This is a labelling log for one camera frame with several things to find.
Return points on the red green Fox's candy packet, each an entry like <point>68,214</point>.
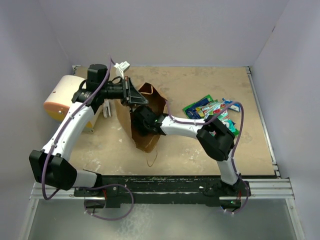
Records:
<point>224,117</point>

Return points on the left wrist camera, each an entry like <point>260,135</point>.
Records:
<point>121,68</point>

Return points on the green yellow candy packet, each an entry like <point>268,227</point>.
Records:
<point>206,110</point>

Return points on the blue snack packet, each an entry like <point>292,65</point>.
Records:
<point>235,107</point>

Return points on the small white clip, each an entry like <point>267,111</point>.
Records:
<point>106,109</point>

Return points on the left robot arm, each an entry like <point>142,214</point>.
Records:
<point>50,165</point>

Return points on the blue Kettle chips bag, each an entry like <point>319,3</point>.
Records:
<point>193,112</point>

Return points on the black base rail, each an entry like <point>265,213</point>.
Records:
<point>206,190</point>

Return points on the orange beige box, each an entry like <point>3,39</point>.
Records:
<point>60,99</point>

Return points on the brown paper bag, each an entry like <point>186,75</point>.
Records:
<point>146,142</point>

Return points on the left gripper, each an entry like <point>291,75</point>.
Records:
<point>129,94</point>

